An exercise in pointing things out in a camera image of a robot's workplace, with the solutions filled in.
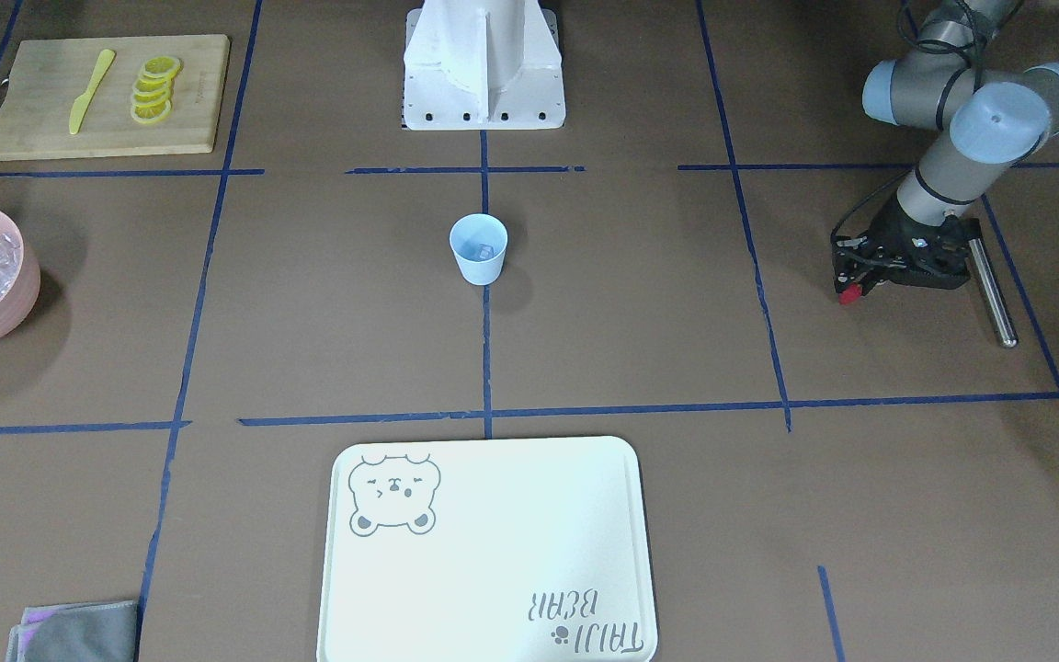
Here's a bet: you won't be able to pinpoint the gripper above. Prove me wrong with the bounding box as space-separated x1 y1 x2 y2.
870 204 982 290

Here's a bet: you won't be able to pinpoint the red strawberry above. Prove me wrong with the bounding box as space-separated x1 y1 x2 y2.
837 282 864 305

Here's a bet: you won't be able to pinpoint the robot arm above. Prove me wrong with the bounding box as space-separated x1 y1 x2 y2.
832 1 1059 301

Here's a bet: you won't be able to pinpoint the light blue cup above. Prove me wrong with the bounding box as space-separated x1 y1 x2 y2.
449 213 508 286

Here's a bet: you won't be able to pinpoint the metal muddler tool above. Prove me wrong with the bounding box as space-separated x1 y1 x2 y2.
968 237 1018 348

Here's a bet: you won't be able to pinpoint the cream bear tray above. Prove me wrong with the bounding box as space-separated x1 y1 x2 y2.
315 436 659 661

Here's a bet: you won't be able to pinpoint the lemon slices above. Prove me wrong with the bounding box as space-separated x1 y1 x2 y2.
130 55 182 125

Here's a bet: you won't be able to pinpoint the yellow knife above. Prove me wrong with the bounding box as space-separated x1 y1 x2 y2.
67 49 115 135

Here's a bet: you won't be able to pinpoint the wooden cutting board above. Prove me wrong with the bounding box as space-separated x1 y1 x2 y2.
0 34 230 162

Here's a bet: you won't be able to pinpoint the grey folded cloth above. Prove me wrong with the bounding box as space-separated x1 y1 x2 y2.
5 600 139 661

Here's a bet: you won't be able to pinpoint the white camera pole mount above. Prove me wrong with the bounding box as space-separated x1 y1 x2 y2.
401 1 566 131

